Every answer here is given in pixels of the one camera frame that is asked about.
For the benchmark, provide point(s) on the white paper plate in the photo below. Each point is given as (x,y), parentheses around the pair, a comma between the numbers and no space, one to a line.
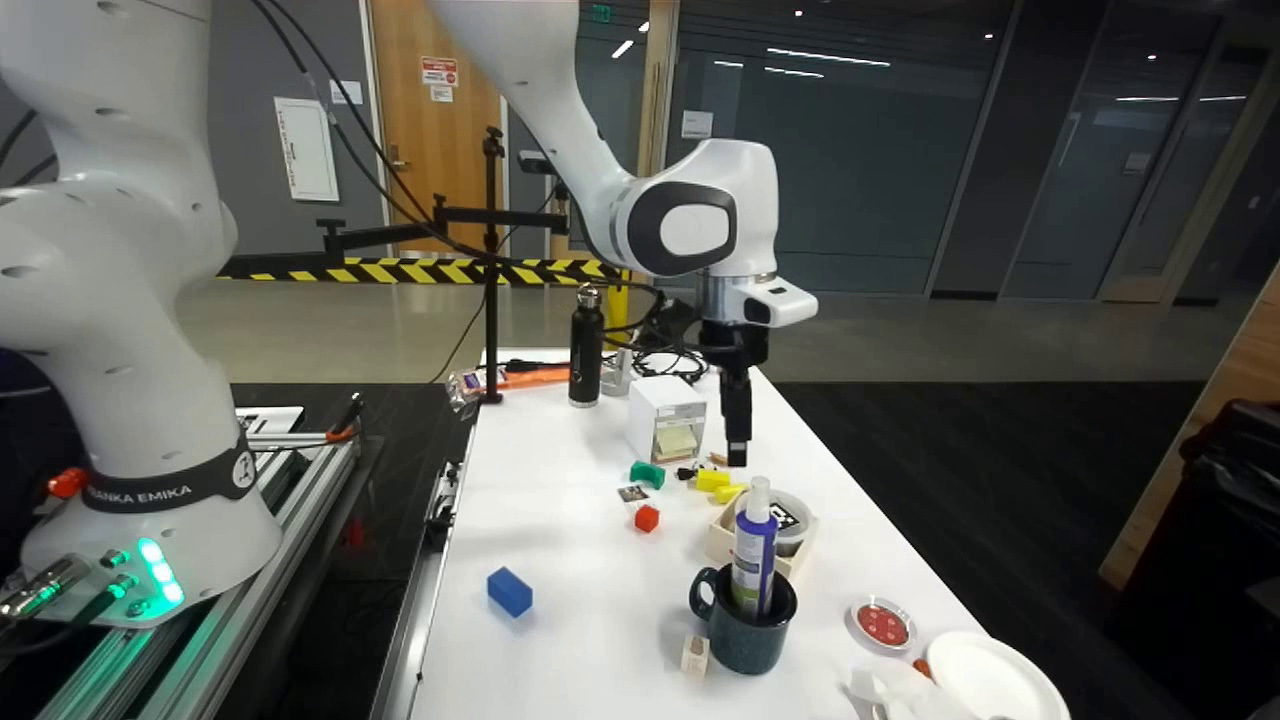
(995,681)

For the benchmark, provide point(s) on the dark green mug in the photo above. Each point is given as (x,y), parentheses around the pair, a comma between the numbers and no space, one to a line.
(741,641)

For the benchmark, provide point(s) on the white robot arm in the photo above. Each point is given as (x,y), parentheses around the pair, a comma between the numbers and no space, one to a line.
(99,259)

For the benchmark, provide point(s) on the round tagged tin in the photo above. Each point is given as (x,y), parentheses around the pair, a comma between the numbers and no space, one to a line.
(793,520)

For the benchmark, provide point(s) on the black water bottle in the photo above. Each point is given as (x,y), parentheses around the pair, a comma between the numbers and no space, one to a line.
(586,344)

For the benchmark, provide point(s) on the black tripod stand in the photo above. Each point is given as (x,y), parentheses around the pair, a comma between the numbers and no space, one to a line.
(432,221)

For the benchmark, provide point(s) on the small wooden die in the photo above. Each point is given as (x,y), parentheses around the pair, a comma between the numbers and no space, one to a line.
(694,654)

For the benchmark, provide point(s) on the red lid dish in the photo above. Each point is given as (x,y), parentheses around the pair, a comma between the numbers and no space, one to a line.
(880,624)

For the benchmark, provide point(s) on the red block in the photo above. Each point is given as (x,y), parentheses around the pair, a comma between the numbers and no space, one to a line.
(647,517)

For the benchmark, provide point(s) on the blue block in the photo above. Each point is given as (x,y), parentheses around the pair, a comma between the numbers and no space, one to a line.
(508,593)

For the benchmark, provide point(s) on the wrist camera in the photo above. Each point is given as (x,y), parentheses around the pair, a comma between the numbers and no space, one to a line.
(764,300)

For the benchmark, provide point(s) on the green block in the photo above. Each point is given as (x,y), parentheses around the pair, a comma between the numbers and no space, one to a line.
(647,475)

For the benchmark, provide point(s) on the blue bottle with white cap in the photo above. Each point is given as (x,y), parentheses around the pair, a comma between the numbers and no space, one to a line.
(753,569)

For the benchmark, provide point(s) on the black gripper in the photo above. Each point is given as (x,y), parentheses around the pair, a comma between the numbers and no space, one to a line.
(734,344)

